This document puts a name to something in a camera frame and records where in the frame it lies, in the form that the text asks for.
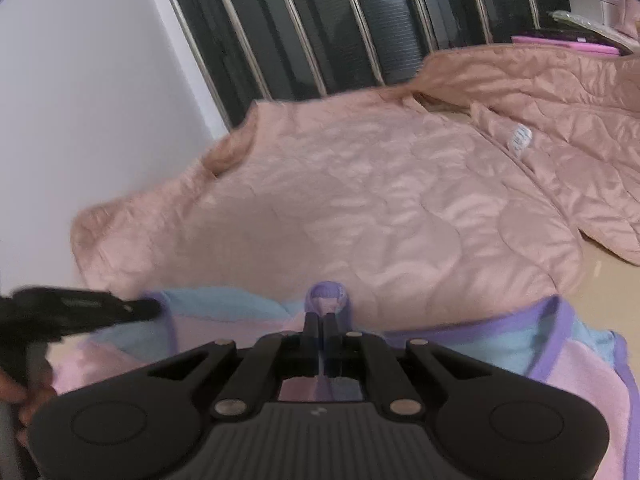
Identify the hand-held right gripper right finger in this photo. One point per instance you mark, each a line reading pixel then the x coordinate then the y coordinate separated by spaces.
pixel 332 340

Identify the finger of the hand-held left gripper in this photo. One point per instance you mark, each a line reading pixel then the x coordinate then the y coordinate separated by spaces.
pixel 115 309

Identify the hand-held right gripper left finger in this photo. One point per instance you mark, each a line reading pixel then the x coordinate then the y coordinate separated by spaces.
pixel 311 340

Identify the pink blue purple-trimmed garment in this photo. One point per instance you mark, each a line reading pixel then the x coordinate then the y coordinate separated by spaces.
pixel 575 385

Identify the person's left hand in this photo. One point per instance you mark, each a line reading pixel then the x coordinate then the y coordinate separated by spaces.
pixel 36 400

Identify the pink quilted jacket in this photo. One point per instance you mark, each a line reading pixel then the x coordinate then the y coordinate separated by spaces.
pixel 350 200

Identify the window with steel bars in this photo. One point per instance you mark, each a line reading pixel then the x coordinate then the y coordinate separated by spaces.
pixel 310 25

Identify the pink flat case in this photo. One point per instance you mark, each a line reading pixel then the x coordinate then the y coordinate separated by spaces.
pixel 565 45

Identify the clear plastic packet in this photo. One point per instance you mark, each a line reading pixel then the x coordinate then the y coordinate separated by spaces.
pixel 590 25

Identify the pink pouch bag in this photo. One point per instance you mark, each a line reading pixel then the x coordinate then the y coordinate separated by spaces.
pixel 632 20

